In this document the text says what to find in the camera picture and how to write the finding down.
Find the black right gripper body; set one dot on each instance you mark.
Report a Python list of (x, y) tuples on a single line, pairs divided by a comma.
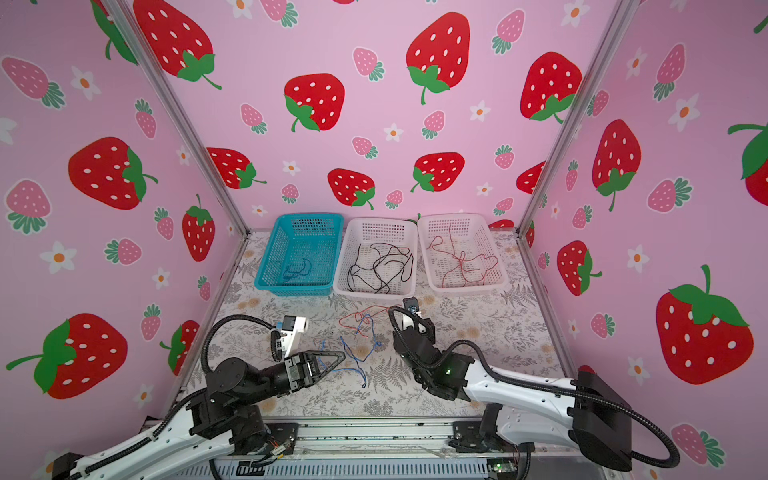
[(430, 335)]

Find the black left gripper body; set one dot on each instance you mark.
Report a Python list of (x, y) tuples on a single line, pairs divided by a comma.
[(294, 374)]

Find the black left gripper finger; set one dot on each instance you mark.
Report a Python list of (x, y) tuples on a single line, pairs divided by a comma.
[(328, 365), (323, 354)]

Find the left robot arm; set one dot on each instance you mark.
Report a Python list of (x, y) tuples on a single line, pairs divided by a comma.
[(220, 419)]

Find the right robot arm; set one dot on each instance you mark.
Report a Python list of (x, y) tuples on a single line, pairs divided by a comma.
[(583, 412)]

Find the white middle plastic basket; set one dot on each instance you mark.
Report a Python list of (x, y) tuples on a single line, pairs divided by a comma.
[(378, 260)]

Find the white plastic basket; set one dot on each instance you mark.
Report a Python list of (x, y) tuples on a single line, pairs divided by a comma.
[(378, 260), (460, 255)]

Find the white right plastic basket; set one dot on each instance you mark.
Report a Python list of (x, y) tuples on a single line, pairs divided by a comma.
[(460, 255)]

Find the floral table mat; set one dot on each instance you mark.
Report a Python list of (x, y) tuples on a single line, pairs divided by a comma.
[(374, 381)]

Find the teal plastic basket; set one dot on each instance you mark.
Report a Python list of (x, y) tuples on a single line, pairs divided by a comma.
[(301, 255)]

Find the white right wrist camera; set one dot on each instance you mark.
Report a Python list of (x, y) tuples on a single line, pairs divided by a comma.
[(411, 305)]

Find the right aluminium corner post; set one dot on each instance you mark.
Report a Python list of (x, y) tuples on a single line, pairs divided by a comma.
[(616, 28)]

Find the aluminium corner post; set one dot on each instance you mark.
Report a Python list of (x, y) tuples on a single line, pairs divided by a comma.
[(129, 28), (616, 28)]

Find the left aluminium corner post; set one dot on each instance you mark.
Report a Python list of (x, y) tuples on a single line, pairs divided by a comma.
[(129, 28)]

